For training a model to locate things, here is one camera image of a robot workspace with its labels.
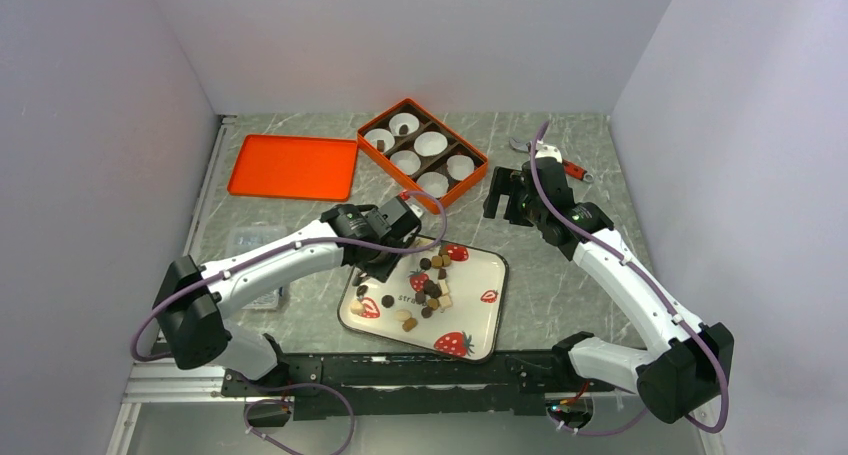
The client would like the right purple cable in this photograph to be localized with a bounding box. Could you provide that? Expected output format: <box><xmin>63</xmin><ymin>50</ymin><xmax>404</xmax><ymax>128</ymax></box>
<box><xmin>527</xmin><ymin>120</ymin><xmax>731</xmax><ymax>435</ymax></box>

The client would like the white strawberry tray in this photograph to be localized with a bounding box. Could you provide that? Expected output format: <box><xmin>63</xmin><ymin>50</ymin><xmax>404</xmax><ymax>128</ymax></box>
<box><xmin>337</xmin><ymin>241</ymin><xmax>509</xmax><ymax>363</ymax></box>

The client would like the clear plastic screw box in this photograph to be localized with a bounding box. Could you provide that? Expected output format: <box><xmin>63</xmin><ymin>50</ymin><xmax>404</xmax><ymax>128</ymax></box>
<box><xmin>225</xmin><ymin>225</ymin><xmax>287</xmax><ymax>312</ymax></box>

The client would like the orange box lid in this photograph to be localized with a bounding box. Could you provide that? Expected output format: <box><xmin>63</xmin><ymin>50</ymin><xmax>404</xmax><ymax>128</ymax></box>
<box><xmin>227</xmin><ymin>134</ymin><xmax>358</xmax><ymax>202</ymax></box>

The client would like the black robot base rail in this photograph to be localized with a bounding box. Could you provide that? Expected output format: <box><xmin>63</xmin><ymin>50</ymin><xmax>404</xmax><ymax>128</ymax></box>
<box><xmin>221</xmin><ymin>349</ymin><xmax>613</xmax><ymax>421</ymax></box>

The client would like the caramel chocolate piece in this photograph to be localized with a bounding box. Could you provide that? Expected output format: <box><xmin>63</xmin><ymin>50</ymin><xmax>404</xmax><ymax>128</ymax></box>
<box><xmin>401</xmin><ymin>317</ymin><xmax>418</xmax><ymax>332</ymax></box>

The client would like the orange chocolate box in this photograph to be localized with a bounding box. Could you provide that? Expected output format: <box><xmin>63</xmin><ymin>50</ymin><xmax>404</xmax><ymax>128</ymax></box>
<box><xmin>357</xmin><ymin>98</ymin><xmax>488</xmax><ymax>207</ymax></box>

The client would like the white swirl chocolate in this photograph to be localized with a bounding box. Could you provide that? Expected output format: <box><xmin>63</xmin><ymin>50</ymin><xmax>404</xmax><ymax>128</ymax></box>
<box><xmin>393</xmin><ymin>309</ymin><xmax>412</xmax><ymax>322</ymax></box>

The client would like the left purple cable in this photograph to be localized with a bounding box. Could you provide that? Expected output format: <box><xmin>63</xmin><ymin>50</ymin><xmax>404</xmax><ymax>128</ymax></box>
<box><xmin>129</xmin><ymin>189</ymin><xmax>449</xmax><ymax>363</ymax></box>

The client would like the red handled wrench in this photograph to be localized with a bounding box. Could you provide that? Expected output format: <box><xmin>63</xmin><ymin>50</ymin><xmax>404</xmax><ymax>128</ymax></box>
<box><xmin>509</xmin><ymin>138</ymin><xmax>594</xmax><ymax>183</ymax></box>

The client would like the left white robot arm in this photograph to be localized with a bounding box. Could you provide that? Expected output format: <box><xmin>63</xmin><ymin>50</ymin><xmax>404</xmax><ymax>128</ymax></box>
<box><xmin>154</xmin><ymin>196</ymin><xmax>423</xmax><ymax>395</ymax></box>

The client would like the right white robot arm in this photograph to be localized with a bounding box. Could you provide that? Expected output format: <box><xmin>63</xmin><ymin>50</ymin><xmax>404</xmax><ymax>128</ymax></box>
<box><xmin>483</xmin><ymin>157</ymin><xmax>734</xmax><ymax>433</ymax></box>

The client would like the white paper cup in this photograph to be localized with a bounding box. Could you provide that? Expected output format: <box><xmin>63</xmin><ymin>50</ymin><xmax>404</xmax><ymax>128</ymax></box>
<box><xmin>364</xmin><ymin>128</ymin><xmax>395</xmax><ymax>153</ymax></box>
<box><xmin>446</xmin><ymin>155</ymin><xmax>476</xmax><ymax>181</ymax></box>
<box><xmin>389</xmin><ymin>112</ymin><xmax>420</xmax><ymax>137</ymax></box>
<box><xmin>416</xmin><ymin>171</ymin><xmax>450</xmax><ymax>199</ymax></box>
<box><xmin>413</xmin><ymin>131</ymin><xmax>448</xmax><ymax>157</ymax></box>
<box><xmin>389</xmin><ymin>150</ymin><xmax>421</xmax><ymax>176</ymax></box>

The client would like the purple cable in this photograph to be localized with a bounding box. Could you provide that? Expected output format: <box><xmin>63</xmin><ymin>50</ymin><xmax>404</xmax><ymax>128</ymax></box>
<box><xmin>129</xmin><ymin>189</ymin><xmax>449</xmax><ymax>363</ymax></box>
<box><xmin>527</xmin><ymin>120</ymin><xmax>731</xmax><ymax>435</ymax></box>

